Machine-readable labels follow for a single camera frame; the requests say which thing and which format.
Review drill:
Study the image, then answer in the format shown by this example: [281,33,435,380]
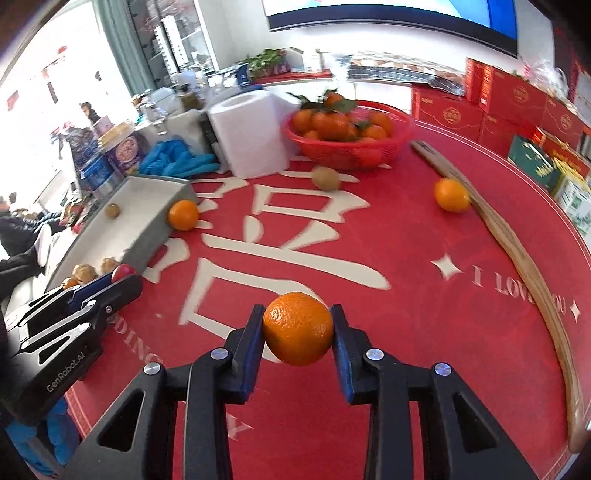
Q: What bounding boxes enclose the green brown kiwi fruit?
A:
[311,166,342,192]

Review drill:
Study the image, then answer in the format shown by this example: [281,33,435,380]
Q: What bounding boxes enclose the long wooden stick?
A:
[410,139,590,454]

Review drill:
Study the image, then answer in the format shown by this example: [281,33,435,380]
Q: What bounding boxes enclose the purple instant noodle cup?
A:
[98,122,149,176]

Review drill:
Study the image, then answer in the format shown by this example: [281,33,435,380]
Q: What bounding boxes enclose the red gift box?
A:
[464,58,547,126]

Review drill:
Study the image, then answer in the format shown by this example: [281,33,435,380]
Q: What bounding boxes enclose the wall television screen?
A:
[263,0,518,57]

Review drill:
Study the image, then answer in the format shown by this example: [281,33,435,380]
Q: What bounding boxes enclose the blue wet wipes canister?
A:
[80,155,123,199]

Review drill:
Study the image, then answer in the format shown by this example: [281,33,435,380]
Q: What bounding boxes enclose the blue rubber gloves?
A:
[138,139,221,179]

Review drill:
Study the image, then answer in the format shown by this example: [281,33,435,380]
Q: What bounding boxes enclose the small brown round fruit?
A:
[104,203,121,219]

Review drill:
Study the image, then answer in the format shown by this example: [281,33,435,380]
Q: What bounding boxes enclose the white shallow tray box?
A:
[47,175,197,289]

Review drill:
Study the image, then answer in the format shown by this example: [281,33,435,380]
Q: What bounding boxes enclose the dried brown husk fruit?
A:
[72,264,97,284]

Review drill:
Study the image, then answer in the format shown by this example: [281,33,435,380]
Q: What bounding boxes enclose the red plastic fruit basket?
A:
[281,93,415,171]

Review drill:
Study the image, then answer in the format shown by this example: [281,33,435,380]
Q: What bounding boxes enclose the red cherry tomato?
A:
[111,264,135,283]

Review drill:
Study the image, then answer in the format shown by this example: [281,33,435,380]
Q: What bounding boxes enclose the orange beside tray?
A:
[167,199,199,231]

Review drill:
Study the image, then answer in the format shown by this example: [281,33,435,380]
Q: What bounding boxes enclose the red round table mat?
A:
[66,124,590,479]

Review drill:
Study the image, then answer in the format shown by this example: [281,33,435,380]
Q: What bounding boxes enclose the white paper towel roll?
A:
[207,90,290,179]

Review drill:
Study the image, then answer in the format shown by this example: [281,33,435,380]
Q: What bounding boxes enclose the green potted plant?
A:
[243,48,291,80]

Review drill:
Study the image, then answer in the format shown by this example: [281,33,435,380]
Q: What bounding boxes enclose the orange mandarin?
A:
[61,277,79,290]
[263,292,334,367]

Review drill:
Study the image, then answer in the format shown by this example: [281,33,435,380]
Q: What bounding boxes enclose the person in black sitting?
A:
[80,102,101,125]

